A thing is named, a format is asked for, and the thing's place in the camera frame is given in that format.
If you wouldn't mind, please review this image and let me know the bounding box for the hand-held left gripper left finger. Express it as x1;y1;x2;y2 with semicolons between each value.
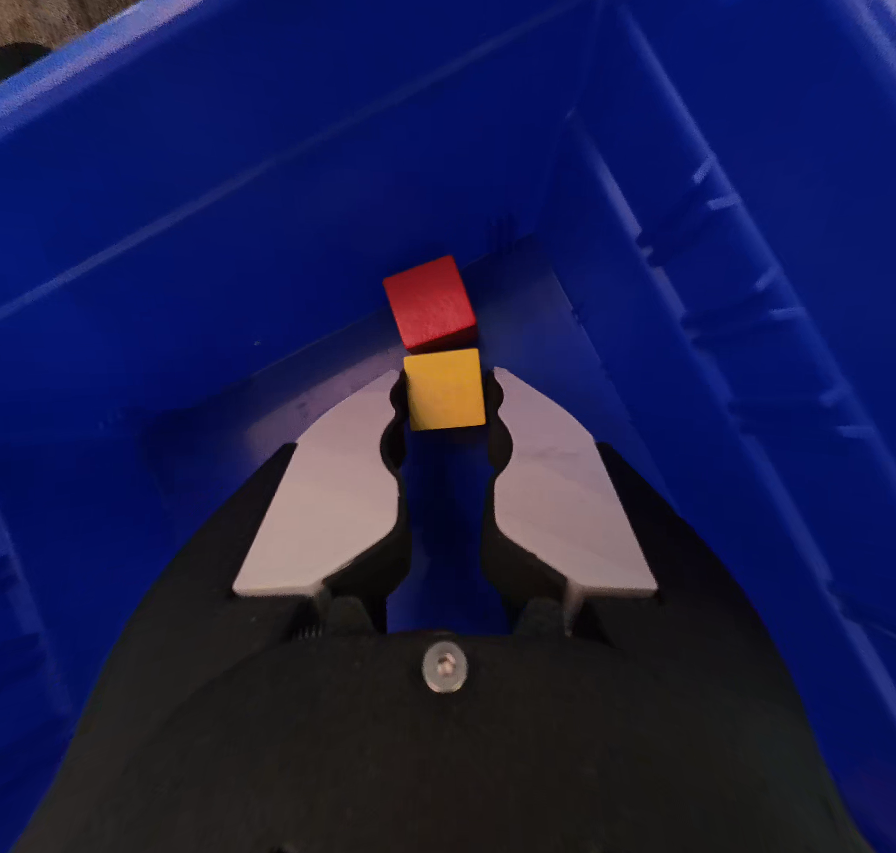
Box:
232;369;413;609

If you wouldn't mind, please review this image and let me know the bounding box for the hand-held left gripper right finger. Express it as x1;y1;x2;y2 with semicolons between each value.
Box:
479;366;659;609

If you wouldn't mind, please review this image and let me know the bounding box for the yellow wooden cube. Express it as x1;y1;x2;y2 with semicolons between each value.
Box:
404;348;487;433

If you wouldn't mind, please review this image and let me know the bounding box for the red wooden cube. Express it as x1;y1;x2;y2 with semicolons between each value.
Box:
383;254;479;354

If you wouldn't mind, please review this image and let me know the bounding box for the blue plastic bin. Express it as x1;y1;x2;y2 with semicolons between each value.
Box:
0;0;896;853

